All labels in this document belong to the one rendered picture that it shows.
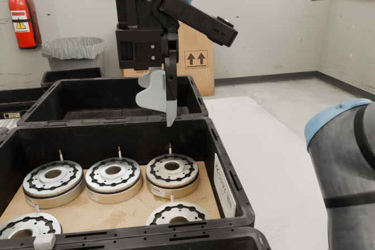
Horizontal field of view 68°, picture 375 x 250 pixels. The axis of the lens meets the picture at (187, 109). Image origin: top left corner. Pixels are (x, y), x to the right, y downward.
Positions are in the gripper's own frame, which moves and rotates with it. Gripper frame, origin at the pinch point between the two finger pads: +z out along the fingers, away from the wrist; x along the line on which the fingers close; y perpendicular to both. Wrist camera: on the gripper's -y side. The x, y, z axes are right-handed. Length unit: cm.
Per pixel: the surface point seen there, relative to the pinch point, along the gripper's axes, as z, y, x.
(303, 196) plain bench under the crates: 30.7, -32.9, -7.7
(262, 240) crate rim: 5.2, -8.6, 21.2
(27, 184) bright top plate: 13.6, 26.0, 0.5
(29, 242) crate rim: 5.3, 16.7, 18.8
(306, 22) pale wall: 51, -185, -305
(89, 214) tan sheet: 16.4, 14.8, 5.5
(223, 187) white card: 9.4, -7.3, 8.6
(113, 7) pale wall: 26, 47, -273
